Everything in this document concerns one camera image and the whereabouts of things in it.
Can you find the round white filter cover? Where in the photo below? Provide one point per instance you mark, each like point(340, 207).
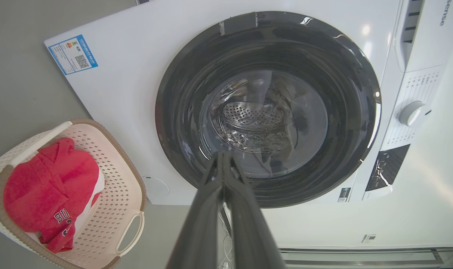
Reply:
point(157, 186)

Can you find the white washer control knob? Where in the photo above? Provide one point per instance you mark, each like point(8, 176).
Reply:
point(412, 113)

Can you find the grey metal frame rail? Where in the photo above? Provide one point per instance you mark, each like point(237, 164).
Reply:
point(361, 257)

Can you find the small printed text sticker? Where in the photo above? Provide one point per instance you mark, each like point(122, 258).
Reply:
point(344, 194)

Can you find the cream perforated laundry basket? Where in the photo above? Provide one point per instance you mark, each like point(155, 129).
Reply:
point(114, 179)

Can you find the round black washer door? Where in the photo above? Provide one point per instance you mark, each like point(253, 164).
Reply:
point(181, 112)

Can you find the red and white garment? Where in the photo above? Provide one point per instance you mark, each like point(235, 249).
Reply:
point(43, 186)

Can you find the blue energy label sticker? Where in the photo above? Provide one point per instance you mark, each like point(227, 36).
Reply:
point(73, 55)

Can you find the white detergent drawer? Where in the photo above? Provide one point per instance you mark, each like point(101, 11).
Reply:
point(409, 33)

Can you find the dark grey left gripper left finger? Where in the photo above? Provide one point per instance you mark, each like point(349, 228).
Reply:
point(202, 224)

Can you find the white front-load washing machine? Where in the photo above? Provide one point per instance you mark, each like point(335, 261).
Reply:
point(136, 93)

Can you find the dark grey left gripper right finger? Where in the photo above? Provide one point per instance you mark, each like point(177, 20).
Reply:
point(249, 239)

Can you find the black washer display panel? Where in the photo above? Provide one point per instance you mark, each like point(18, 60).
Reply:
point(387, 168)

